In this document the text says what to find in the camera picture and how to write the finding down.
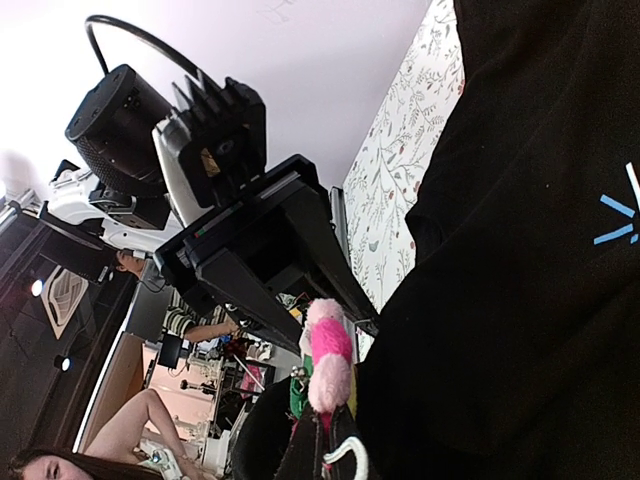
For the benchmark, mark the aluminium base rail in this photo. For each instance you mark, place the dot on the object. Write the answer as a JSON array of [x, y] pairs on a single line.
[[339, 220]]

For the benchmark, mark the black t-shirt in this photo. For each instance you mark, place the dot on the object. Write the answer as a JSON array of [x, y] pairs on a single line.
[[511, 349]]

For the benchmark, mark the pink flower plush brooch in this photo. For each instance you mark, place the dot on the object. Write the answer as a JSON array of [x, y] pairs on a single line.
[[327, 355]]

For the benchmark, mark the seated person in background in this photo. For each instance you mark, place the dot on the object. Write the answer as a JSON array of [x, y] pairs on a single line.
[[113, 452]]

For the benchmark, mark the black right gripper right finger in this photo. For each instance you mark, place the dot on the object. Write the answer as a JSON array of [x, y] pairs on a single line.
[[347, 457]]

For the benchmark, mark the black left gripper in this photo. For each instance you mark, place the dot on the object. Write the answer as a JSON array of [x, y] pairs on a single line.
[[223, 257]]

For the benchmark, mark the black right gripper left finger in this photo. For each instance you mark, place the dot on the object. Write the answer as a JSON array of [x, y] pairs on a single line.
[[303, 458]]

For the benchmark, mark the standing person striped shirt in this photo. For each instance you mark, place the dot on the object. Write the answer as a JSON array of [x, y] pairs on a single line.
[[180, 319]]

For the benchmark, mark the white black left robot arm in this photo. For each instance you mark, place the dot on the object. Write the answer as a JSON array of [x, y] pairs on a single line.
[[112, 130]]

